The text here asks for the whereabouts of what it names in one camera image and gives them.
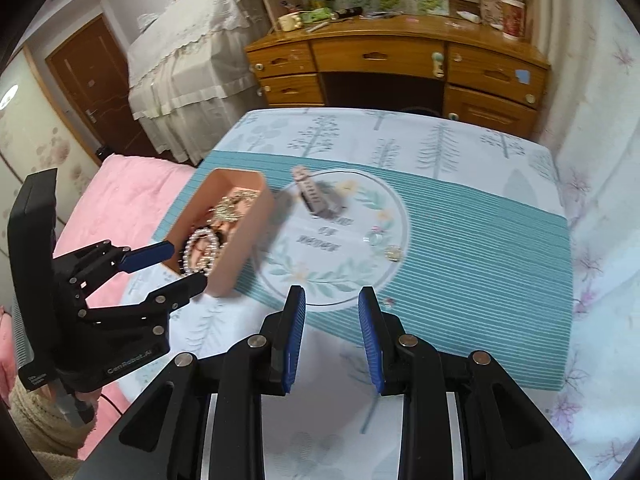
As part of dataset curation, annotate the pink quilt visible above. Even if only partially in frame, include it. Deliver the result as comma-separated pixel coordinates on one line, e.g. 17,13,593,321
1,155,195,460

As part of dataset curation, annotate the black cable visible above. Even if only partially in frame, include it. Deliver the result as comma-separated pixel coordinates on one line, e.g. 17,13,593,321
96,391,125,418

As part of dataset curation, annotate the left hand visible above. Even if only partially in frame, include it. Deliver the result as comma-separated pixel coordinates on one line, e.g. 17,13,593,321
48,380,102,419

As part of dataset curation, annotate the floral curtain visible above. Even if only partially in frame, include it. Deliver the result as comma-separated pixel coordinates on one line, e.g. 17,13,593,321
532,0,639,479

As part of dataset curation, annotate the white lace covered furniture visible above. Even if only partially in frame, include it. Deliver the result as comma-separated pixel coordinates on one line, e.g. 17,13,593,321
127,0,270,165

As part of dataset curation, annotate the small flower brooch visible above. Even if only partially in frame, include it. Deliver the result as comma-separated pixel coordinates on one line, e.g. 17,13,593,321
363,226,387,247

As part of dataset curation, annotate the pearl bracelet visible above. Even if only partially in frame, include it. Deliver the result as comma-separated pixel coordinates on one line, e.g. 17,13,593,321
180,226,224,276

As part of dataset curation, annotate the red patterned cup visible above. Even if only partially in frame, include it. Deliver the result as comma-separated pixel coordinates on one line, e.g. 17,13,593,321
501,0,526,40

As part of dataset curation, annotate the gold rhinestone necklace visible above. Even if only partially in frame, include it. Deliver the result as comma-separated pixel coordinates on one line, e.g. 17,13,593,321
207,187,262,226

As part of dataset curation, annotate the cream mug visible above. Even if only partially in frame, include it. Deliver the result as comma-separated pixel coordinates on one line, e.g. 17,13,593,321
278,11,305,32

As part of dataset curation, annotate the tree print bedsheet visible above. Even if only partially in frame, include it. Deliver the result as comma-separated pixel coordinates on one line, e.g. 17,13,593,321
170,107,566,479

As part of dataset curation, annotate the small gold earring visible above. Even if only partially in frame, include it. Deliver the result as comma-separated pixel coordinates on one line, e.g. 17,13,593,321
384,245,404,263

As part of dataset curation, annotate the teal striped placemat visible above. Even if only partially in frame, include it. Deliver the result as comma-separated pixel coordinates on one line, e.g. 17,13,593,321
155,151,573,391

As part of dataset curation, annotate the pink plastic tray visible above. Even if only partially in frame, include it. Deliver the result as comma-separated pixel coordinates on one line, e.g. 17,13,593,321
163,168,274,297

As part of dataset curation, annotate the beige sweater forearm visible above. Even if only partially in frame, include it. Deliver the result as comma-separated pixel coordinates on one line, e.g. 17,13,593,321
9,379,96,479

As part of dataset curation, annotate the wooden desk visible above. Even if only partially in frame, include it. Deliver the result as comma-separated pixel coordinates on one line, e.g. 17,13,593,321
246,0,550,139

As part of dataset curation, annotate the brown wooden door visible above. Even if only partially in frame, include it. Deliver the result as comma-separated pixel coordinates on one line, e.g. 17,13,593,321
46,15,155,156

